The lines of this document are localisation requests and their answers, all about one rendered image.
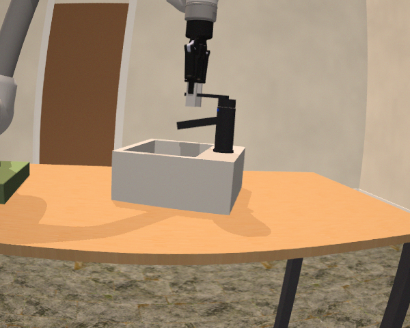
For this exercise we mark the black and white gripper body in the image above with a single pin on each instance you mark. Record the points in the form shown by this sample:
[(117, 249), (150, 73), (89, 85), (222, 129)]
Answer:
[(200, 31)]

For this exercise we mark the black mixer tap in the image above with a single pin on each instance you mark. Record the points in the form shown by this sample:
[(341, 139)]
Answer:
[(225, 120)]

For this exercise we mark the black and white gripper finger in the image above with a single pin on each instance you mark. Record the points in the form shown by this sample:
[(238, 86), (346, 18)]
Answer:
[(191, 66), (202, 74)]

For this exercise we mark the grey rectangular sink basin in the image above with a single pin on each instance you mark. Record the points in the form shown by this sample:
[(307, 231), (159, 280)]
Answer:
[(179, 175)]

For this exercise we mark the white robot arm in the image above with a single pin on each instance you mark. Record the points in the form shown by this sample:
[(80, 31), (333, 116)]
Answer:
[(14, 30)]

